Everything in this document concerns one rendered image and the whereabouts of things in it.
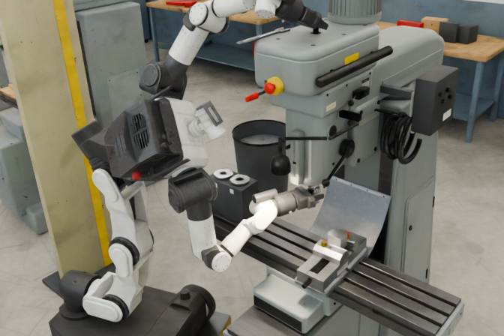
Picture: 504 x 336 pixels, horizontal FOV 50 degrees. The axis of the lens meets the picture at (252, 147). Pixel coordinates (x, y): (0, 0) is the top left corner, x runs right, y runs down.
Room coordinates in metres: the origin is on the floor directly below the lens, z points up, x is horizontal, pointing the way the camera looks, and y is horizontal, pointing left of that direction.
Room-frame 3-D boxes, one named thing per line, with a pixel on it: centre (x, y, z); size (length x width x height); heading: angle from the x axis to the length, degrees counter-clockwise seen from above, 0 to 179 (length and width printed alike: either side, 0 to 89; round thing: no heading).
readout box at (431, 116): (1.86, -0.69, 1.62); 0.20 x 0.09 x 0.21; 138
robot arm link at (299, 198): (1.82, -0.16, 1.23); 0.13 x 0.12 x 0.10; 26
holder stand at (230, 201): (2.20, 0.10, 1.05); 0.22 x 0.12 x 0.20; 50
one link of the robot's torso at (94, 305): (1.94, 0.67, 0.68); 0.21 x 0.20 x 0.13; 67
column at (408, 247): (2.32, -0.66, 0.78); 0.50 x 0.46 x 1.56; 138
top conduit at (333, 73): (1.79, -0.37, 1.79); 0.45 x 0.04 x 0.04; 138
